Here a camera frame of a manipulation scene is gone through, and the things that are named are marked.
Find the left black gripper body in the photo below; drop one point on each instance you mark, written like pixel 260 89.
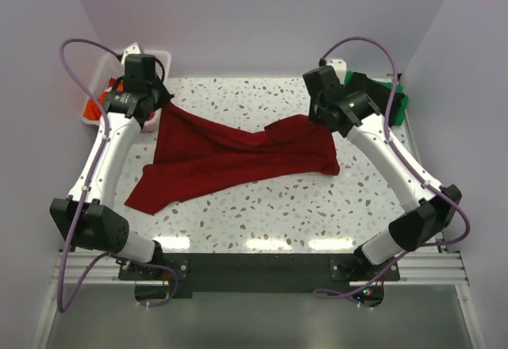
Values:
pixel 159 97

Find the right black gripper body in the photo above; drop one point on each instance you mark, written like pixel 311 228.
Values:
pixel 317 110

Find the dark red t-shirt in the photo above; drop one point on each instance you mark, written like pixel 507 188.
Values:
pixel 195 157

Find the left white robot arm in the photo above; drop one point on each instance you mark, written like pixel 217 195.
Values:
pixel 86 215

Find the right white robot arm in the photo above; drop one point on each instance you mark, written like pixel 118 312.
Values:
pixel 428 206

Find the white plastic laundry basket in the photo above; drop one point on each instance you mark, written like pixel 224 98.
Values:
pixel 108 69

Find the folded black t-shirt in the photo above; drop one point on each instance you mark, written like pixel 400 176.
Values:
pixel 377 91

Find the orange t-shirt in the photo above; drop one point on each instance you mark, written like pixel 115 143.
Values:
pixel 91 113

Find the folded green t-shirt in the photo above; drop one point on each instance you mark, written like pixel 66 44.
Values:
pixel 401 107

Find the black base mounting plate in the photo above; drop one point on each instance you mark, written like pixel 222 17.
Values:
pixel 253 273

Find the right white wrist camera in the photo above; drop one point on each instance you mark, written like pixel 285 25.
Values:
pixel 340 68

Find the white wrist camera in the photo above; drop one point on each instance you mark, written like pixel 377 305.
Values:
pixel 340 68
pixel 134 48

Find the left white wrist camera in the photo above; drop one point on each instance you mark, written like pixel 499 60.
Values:
pixel 134 48

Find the aluminium extrusion rail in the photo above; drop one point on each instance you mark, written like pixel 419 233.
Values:
pixel 287 239

